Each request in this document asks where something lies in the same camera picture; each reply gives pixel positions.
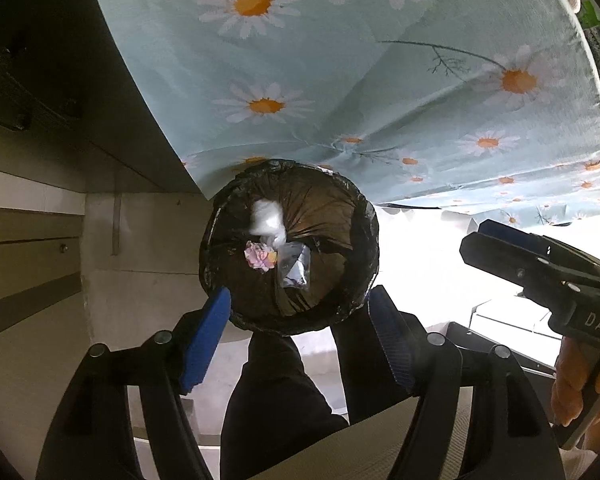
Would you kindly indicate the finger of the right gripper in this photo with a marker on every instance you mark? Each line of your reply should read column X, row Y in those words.
column 536, row 276
column 553, row 251

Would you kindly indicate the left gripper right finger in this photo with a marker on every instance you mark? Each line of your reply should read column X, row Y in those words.
column 508, row 436

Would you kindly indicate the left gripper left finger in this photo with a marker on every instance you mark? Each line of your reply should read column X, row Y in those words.
column 91, row 436

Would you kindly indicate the clear plastic bag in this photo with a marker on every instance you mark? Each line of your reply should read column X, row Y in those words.
column 293, row 265

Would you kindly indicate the white paper ball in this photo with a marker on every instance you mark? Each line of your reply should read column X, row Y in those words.
column 267, row 222

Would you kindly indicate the red yellow snack wrapper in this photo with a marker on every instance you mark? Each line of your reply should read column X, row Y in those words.
column 260, row 256

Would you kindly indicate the black lined trash bin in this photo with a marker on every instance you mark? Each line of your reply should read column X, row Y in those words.
column 321, row 209

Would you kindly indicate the person's right hand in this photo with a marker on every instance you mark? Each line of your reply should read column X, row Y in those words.
column 571, row 374

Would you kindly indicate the blue daisy tablecloth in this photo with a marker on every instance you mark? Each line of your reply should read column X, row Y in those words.
column 485, row 107

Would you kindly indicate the green seasoning bag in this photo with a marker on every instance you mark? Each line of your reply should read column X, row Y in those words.
column 587, row 15

